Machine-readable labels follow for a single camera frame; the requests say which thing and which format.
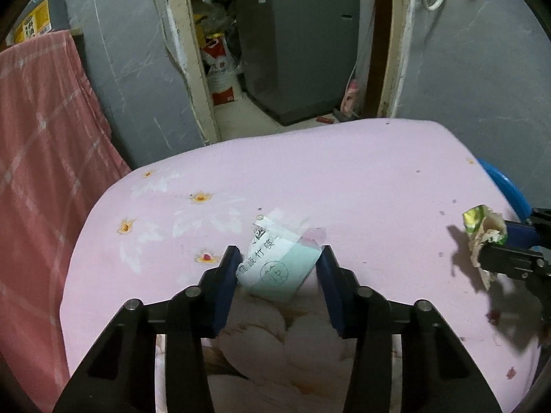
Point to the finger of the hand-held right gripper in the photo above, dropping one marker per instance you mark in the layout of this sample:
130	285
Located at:
512	260
521	234

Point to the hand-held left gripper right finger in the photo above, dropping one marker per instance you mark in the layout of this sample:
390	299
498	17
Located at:
329	292

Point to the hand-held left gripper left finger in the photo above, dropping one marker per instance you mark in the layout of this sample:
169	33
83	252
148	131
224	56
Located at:
226	292

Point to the green wrapper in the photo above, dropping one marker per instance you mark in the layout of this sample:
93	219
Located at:
478	219

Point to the white green paper sleeve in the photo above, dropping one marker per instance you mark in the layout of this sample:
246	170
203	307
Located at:
275	266

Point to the pink floral cloth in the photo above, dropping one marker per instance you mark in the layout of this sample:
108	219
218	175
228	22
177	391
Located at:
344	189

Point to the small red object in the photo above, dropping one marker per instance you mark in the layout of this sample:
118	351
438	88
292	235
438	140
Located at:
324	119

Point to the pink slippers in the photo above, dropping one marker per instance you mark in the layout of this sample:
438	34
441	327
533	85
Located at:
351	94

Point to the red and white sack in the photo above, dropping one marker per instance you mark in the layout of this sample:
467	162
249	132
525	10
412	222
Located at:
219	77

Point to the pink checked towel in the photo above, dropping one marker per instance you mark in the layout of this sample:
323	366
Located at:
43	159

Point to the grey washing machine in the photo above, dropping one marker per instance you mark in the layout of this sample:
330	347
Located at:
297	43

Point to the yellow bag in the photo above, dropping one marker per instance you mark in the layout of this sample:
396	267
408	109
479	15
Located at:
201	30

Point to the clear plastic bag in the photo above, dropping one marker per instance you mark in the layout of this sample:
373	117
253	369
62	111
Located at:
217	13

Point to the yellow printed box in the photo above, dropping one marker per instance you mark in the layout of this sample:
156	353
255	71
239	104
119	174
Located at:
36	21

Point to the pale door frame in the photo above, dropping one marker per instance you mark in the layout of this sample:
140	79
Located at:
189	51

